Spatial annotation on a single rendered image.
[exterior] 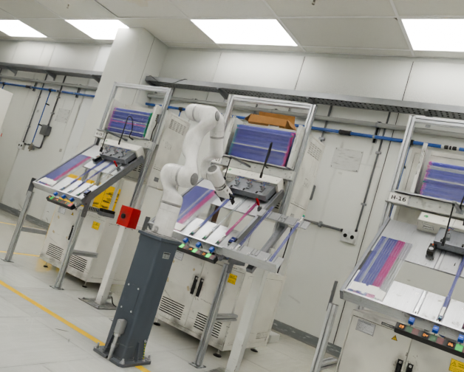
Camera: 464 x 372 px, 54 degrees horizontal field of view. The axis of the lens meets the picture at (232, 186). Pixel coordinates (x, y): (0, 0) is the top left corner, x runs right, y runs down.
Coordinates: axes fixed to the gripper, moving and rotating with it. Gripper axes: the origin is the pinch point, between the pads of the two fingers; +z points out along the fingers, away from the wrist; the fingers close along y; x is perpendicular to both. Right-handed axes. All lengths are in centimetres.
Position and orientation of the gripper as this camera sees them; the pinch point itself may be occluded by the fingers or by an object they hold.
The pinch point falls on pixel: (227, 201)
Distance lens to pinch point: 312.2
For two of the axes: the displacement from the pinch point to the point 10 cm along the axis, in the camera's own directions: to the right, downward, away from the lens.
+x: -5.1, 7.1, -4.8
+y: -8.0, -2.0, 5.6
